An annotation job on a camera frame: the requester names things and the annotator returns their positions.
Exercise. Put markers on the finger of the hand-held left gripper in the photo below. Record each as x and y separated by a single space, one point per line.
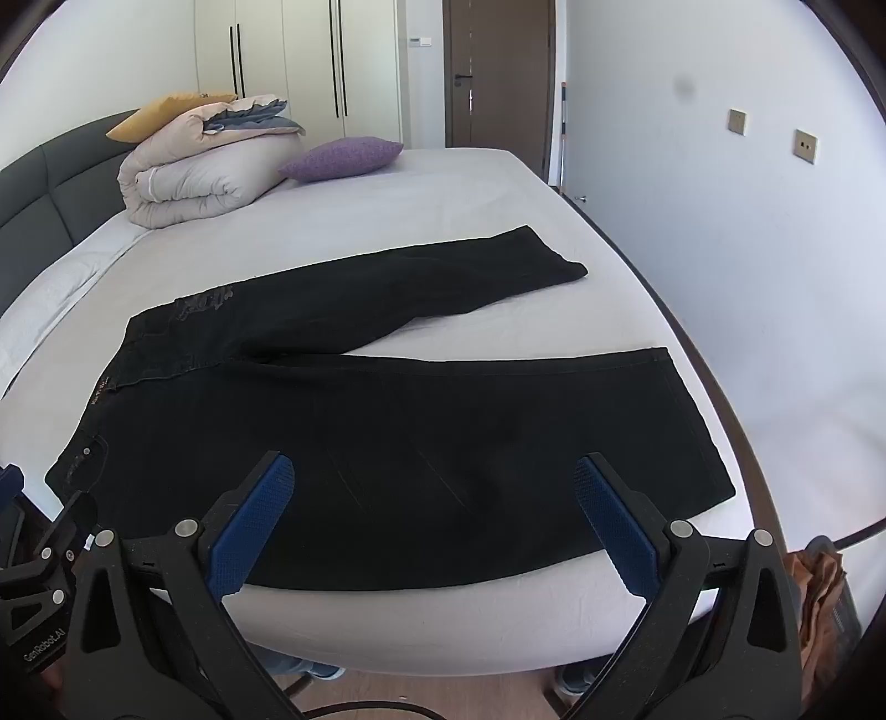
59 540

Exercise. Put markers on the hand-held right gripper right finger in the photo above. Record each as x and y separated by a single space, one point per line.
616 526

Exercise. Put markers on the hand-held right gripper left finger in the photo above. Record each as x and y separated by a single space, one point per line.
253 526

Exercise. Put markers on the black pants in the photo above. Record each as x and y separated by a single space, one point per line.
415 429

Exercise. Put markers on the person's right leg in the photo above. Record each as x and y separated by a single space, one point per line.
581 675

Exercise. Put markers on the person's leg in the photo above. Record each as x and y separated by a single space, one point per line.
311 668
581 675

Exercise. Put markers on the person's left leg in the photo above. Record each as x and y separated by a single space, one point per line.
311 668

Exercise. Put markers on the brown paper bag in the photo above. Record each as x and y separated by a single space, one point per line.
817 595

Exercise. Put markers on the grey padded headboard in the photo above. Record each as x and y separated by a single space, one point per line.
41 201

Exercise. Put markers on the folded beige duvet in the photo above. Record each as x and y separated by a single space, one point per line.
187 180

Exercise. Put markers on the bed with white sheet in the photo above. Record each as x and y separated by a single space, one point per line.
450 208

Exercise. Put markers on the purple pillow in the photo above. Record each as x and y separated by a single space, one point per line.
339 159

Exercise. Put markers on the folded blue-grey blanket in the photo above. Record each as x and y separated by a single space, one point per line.
266 119

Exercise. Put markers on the yellow pillow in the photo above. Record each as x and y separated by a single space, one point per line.
159 111

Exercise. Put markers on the white wardrobe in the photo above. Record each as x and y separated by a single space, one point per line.
297 62

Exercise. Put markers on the brown door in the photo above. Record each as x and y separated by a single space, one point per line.
512 69

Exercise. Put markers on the bronze wall socket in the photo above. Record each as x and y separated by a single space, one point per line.
805 147
738 121

